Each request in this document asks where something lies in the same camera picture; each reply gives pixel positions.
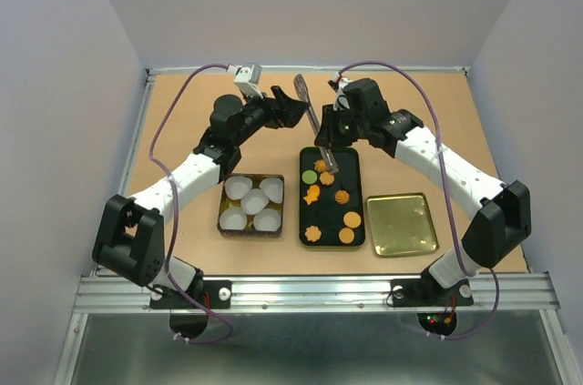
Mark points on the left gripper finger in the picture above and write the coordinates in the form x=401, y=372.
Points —
x=280, y=98
x=292, y=112

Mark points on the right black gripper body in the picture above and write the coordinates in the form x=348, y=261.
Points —
x=342, y=127

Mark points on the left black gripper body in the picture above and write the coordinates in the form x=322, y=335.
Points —
x=259, y=113

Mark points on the metal tongs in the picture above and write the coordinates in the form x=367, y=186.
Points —
x=302, y=93

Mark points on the orange swirl cookie top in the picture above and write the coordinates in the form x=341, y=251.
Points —
x=321, y=166

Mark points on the orange swirl cookie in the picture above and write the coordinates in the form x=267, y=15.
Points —
x=342, y=197
x=321, y=166

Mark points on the green round cookie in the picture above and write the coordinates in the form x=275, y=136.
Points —
x=309, y=177

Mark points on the orange flower cookie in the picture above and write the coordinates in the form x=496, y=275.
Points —
x=326, y=178
x=312, y=234

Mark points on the orange fish cookie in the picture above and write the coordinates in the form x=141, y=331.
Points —
x=312, y=194

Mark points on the orange flower cookie bottom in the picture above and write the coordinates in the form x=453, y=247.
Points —
x=312, y=234

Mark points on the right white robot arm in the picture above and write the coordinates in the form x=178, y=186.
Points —
x=500, y=213

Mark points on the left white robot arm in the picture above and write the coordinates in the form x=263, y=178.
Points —
x=130, y=238

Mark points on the white paper cup top-right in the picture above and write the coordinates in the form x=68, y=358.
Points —
x=273, y=188

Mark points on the white paper cup top-left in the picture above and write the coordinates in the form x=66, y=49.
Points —
x=236, y=187

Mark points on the orange swirl cookie right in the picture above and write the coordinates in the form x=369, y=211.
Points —
x=342, y=197

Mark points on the white paper cup centre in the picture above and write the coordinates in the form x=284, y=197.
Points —
x=254, y=202

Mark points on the gold cookie tin box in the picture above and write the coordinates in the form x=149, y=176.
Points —
x=249, y=231

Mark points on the black tray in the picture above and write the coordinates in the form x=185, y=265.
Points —
x=325, y=213

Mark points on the white paper cup bottom-right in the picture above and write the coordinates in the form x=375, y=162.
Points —
x=267, y=220

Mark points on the round orange cookie upper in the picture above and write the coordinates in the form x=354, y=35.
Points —
x=352, y=220

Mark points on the round orange cookie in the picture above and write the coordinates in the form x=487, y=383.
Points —
x=352, y=220
x=346, y=236

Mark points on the white paper cup bottom-left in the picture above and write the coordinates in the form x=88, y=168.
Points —
x=233, y=218

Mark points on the gold tin lid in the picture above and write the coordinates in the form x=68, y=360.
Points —
x=401, y=225

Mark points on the round orange cookie lower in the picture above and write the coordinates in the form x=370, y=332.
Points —
x=346, y=236

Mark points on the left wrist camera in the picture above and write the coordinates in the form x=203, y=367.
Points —
x=247, y=79

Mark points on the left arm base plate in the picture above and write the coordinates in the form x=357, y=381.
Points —
x=211, y=293

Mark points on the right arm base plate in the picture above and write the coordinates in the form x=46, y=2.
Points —
x=421, y=293

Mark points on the aluminium rail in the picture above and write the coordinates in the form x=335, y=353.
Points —
x=255, y=295

